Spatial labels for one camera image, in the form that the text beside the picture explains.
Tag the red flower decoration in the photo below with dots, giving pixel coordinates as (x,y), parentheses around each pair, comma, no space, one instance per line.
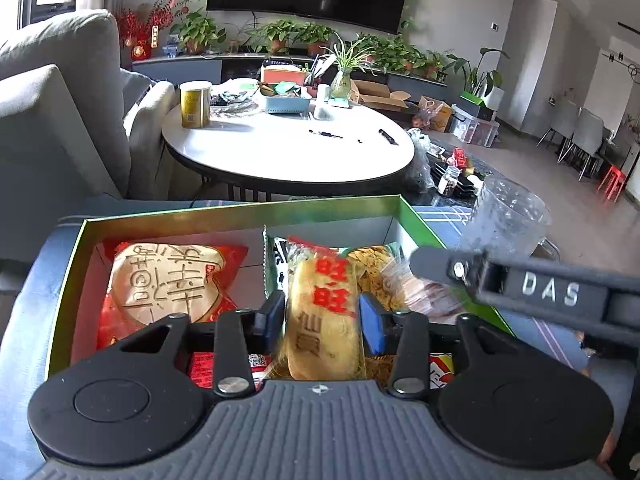
(139,29)

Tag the clear-wrapped bread slice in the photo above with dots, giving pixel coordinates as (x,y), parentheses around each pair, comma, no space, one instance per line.
(420,295)

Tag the spider plant in vase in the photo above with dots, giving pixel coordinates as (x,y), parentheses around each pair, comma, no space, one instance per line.
(348,56)

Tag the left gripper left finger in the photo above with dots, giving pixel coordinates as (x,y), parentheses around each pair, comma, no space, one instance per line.
(236,334)

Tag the clear plastic storage bin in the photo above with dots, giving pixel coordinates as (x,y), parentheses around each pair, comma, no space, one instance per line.
(472,130)

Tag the yellow rice cracker pack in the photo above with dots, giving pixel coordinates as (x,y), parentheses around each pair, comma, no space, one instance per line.
(322,345)

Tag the round white table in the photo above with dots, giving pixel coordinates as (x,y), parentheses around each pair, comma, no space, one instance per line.
(346,151)

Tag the grey armchair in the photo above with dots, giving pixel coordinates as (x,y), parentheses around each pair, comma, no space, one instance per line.
(74,124)

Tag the open cardboard box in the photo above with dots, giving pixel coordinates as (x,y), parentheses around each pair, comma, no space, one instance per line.
(378,96)

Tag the red stool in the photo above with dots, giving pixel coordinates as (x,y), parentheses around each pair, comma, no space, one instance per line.
(612,184)

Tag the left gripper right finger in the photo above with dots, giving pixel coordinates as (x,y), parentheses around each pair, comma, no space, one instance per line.
(403,335)

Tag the light blue tray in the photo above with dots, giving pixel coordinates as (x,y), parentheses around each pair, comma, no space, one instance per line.
(286,105)

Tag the red snack bag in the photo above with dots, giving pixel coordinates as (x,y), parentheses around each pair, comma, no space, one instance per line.
(204,371)

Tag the yellow tin can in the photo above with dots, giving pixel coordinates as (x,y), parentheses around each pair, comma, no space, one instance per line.
(195,104)

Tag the red round-cracker bag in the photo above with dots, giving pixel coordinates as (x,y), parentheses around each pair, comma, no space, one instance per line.
(150,281)

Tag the round dark marble table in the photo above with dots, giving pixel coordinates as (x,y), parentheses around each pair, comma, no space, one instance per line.
(442,174)

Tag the right hand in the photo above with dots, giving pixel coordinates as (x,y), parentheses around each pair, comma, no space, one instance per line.
(606,452)

